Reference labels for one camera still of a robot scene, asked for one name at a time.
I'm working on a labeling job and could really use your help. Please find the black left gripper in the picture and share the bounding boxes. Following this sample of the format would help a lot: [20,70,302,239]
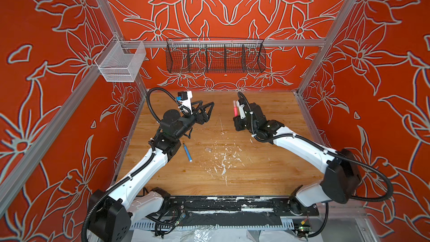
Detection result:
[174,99,212,141]

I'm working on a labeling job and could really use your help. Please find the blue pen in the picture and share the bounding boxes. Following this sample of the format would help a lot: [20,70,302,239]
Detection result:
[183,143,193,162]

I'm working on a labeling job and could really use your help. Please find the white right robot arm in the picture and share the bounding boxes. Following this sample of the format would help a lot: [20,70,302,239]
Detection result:
[234,100,361,207]

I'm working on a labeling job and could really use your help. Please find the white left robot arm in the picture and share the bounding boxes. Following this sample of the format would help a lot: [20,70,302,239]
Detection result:
[81,100,215,242]

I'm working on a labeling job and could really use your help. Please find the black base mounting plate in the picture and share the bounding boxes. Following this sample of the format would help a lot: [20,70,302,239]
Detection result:
[139,195,320,217]

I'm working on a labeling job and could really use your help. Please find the clear plastic bin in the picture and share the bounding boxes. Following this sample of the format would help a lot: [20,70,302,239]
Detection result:
[94,35,147,82]

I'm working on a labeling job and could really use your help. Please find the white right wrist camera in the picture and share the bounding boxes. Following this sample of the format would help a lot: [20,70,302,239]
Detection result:
[236,101,246,119]

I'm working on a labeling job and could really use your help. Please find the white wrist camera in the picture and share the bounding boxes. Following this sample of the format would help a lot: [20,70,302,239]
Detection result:
[176,91,193,115]
[236,101,246,119]

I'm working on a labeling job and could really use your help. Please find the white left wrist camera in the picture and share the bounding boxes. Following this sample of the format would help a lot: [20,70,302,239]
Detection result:
[176,91,193,115]

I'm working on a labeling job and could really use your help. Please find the black wire basket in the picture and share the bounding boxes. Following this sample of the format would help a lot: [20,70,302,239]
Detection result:
[165,37,267,74]

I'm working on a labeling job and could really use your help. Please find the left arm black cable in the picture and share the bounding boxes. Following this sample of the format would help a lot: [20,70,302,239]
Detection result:
[81,87,189,242]

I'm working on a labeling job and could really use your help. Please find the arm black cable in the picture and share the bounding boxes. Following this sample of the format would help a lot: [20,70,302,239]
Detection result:
[81,87,189,242]
[237,91,394,238]

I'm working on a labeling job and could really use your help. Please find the aluminium frame rails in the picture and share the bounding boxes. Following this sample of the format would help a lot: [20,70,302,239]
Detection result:
[1,0,356,216]

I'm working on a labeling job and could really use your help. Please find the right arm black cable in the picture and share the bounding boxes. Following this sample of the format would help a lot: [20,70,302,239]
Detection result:
[237,91,394,238]

